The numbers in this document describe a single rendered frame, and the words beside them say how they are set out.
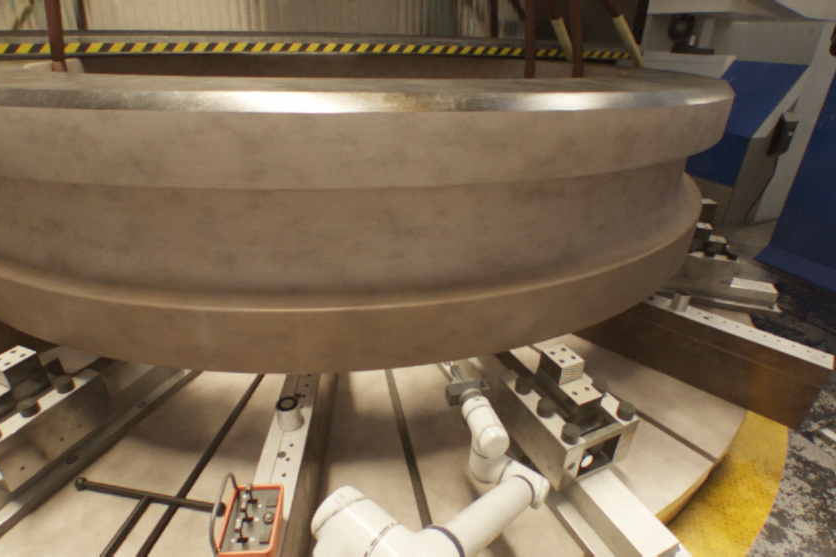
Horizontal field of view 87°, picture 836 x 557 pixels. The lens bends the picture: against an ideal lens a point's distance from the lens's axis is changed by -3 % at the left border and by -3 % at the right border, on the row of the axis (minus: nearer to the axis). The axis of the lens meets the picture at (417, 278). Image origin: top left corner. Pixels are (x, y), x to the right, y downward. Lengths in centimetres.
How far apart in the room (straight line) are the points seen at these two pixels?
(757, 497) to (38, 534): 308
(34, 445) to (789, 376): 318
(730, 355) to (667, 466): 70
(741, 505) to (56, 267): 312
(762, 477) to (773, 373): 58
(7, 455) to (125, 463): 43
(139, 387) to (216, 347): 91
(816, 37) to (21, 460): 734
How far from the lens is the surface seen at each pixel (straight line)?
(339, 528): 96
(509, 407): 194
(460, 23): 493
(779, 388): 277
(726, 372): 277
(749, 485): 294
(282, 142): 133
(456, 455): 211
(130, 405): 254
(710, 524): 266
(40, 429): 221
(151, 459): 233
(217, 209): 160
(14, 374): 222
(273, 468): 162
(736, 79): 711
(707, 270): 361
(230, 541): 136
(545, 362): 186
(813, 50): 691
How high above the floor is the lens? 190
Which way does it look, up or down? 28 degrees down
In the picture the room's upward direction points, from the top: 2 degrees clockwise
